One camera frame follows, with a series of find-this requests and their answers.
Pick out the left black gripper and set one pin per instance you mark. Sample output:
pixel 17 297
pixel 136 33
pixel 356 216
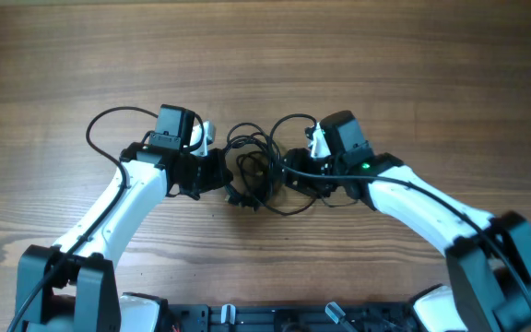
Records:
pixel 219 174

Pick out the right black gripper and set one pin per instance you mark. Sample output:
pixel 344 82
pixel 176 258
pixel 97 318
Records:
pixel 306 184

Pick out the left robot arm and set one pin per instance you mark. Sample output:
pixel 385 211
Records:
pixel 71 285

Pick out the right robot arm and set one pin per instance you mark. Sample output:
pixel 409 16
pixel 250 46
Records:
pixel 488 257

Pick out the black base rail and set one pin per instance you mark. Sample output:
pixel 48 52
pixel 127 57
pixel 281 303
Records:
pixel 367 317

